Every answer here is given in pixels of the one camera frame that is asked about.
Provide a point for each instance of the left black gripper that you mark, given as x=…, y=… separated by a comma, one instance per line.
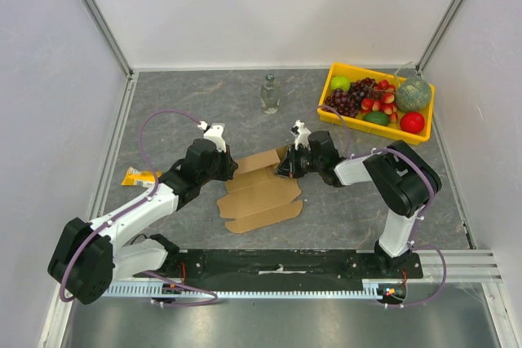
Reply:
x=230, y=165

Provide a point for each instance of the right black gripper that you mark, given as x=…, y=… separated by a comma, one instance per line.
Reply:
x=288, y=161

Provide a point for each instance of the brown cardboard box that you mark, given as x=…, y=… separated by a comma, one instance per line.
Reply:
x=256, y=197

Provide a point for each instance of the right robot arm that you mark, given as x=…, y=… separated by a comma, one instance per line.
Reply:
x=406, y=183

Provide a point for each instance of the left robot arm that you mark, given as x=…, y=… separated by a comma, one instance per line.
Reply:
x=89, y=256

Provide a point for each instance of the clear glass bottle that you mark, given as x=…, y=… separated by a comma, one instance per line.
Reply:
x=270, y=95

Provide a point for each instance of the dark purple grape bunch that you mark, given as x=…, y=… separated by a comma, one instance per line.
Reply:
x=346, y=103

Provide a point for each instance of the yellow snack packet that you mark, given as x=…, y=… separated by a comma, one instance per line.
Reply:
x=139, y=178

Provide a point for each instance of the green apple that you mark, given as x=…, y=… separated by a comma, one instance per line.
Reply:
x=341, y=83

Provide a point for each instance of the green avocado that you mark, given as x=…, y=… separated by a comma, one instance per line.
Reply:
x=377, y=117

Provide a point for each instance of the red cherry cluster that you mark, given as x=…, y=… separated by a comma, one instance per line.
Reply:
x=379, y=96

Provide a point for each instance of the red apple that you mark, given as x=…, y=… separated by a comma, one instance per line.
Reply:
x=412, y=122

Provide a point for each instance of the green netted melon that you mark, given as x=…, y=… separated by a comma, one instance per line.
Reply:
x=413, y=95

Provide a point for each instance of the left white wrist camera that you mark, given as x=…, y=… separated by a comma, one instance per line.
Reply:
x=214, y=133

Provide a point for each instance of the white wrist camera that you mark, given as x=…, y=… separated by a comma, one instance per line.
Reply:
x=301, y=134
x=214, y=133

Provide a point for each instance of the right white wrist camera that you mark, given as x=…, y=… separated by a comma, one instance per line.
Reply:
x=301, y=134

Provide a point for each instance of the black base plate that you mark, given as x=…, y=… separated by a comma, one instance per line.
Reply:
x=285, y=269

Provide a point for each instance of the white cable duct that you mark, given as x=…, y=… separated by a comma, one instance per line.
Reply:
x=157, y=289

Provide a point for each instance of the aluminium frame rail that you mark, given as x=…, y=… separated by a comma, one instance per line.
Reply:
x=456, y=266

